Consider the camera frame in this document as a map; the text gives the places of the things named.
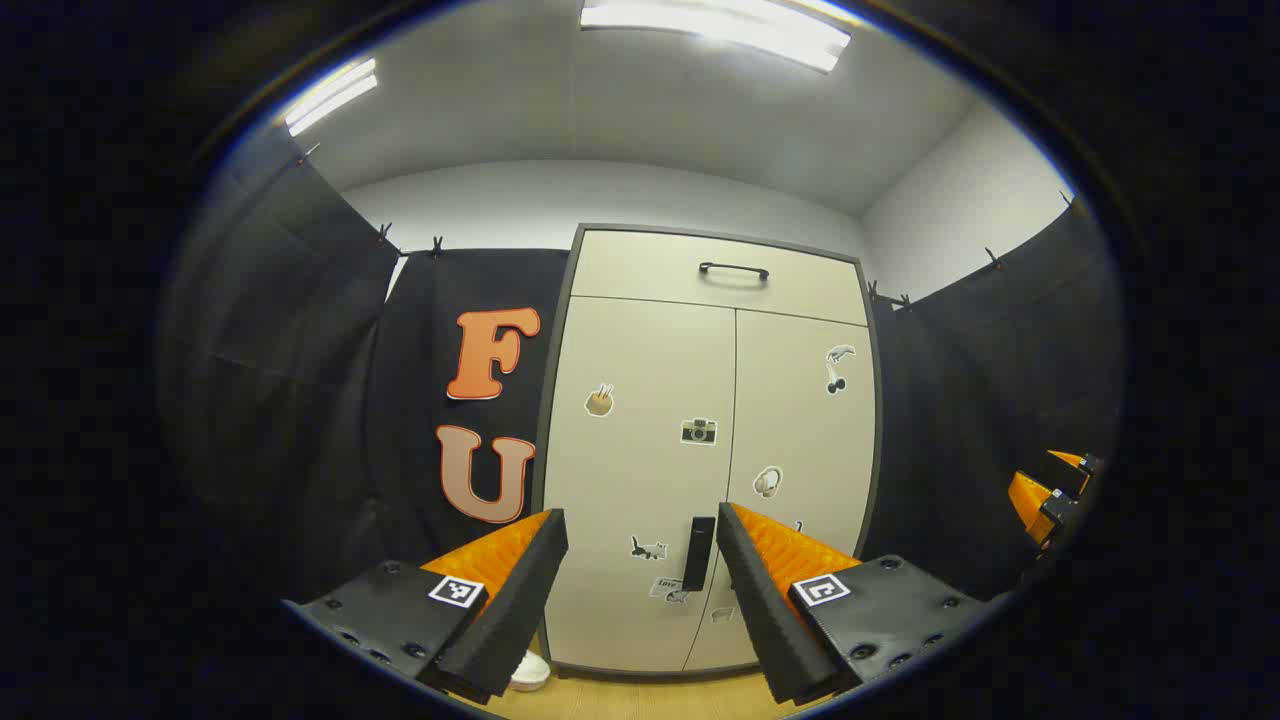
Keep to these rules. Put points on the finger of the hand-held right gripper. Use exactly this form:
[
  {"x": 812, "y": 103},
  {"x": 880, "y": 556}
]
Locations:
[
  {"x": 1075, "y": 468},
  {"x": 1028, "y": 500}
]

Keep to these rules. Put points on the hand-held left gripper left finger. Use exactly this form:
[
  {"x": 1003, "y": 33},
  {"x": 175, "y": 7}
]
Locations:
[{"x": 520, "y": 600}]

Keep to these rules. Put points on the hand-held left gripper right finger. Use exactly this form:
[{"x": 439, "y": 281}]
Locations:
[{"x": 760, "y": 610}]

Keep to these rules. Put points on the beige double-door shoe cabinet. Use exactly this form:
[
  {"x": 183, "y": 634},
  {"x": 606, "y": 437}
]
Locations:
[{"x": 540, "y": 480}]

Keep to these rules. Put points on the cabinet door with camera sticker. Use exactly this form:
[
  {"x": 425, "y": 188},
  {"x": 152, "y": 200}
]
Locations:
[{"x": 640, "y": 480}]

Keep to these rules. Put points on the cabinet door with headphone sticker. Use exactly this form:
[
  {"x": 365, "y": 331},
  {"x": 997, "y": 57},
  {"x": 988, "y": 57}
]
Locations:
[{"x": 800, "y": 440}]

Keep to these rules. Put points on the white paper cup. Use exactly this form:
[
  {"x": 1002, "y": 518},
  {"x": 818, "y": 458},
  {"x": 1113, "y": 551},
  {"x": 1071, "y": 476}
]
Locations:
[{"x": 530, "y": 670}]

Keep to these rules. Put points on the black backdrop cloth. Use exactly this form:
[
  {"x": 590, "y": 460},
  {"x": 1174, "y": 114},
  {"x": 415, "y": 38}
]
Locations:
[
  {"x": 300, "y": 400},
  {"x": 980, "y": 400}
]

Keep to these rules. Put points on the small ceiling light panel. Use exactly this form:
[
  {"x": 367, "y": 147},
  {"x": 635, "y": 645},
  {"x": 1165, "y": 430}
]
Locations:
[{"x": 330, "y": 98}]

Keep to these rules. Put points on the large ceiling light panel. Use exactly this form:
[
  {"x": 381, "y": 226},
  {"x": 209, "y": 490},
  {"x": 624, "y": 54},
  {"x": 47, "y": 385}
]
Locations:
[{"x": 720, "y": 25}]

